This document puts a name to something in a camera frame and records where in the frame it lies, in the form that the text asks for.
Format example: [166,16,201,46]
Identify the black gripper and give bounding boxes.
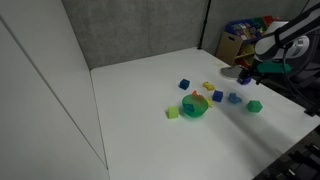
[237,66,265,85]

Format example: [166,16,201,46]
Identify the green translucent bowl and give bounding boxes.
[181,94,208,118]

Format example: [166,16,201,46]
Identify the dark blue block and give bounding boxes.
[178,78,191,91]

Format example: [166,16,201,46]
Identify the lime green block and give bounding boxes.
[167,105,180,120]

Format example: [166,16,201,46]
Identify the light blue toy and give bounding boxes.
[227,92,243,105]

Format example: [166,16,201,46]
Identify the wooden toy bin shelf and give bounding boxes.
[215,15,288,69]

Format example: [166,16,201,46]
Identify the yellow star toy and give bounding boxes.
[205,97,215,109]

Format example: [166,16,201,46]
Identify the black pole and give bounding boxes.
[197,0,213,51]

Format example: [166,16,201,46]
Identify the teal camera mount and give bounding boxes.
[257,61,293,75]

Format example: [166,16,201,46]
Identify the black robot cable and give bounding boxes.
[281,39,320,111]

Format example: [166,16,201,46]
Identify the black bracket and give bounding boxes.
[304,103,320,118]

